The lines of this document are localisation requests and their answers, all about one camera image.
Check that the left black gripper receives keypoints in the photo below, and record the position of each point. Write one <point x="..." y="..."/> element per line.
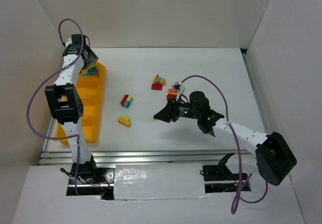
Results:
<point x="88" y="57"/>

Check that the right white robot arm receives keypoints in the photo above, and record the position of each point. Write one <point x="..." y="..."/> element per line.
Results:
<point x="274" y="157"/>

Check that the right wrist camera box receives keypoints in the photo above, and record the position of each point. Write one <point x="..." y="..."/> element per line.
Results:
<point x="179" y="88"/>

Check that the red round lego stack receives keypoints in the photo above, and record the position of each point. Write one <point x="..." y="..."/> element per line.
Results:
<point x="172" y="94"/>

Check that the white taped cover panel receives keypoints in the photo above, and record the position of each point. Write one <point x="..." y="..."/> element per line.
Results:
<point x="159" y="181"/>

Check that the yellow compartment bin tray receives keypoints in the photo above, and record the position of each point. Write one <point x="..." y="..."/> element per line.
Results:
<point x="91" y="91"/>

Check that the yellow green lego stack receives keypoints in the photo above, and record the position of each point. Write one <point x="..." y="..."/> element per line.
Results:
<point x="124" y="120"/>

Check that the red yellow blue lego stack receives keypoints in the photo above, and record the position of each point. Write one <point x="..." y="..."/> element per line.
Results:
<point x="158" y="83"/>

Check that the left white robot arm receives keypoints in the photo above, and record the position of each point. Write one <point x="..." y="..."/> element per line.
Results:
<point x="67" y="108"/>

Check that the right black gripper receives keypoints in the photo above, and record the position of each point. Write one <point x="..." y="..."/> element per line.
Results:
<point x="172" y="111"/>

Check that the aluminium rail frame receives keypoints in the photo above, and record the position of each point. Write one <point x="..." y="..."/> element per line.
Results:
<point x="220" y="73"/>

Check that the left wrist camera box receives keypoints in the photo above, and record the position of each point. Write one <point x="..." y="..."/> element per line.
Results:
<point x="67" y="43"/>

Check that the blue round lego brick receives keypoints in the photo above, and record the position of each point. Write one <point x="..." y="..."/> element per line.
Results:
<point x="92" y="70"/>

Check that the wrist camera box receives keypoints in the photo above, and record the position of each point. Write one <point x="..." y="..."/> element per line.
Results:
<point x="179" y="88"/>
<point x="67" y="43"/>

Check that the red green blue lego stack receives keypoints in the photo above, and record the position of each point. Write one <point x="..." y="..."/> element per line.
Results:
<point x="126" y="101"/>

